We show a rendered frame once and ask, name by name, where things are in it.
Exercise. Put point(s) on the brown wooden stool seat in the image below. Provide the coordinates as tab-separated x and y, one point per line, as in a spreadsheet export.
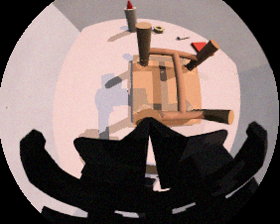
154	86

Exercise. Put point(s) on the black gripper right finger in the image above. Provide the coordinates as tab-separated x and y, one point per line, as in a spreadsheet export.
171	150

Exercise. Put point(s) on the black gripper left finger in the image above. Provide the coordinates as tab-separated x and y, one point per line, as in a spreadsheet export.
132	152

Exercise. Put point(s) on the brown wooden stool legs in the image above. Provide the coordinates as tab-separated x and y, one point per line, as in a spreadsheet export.
143	32

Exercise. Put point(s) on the red flat block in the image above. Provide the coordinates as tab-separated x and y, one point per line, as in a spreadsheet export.
198	46

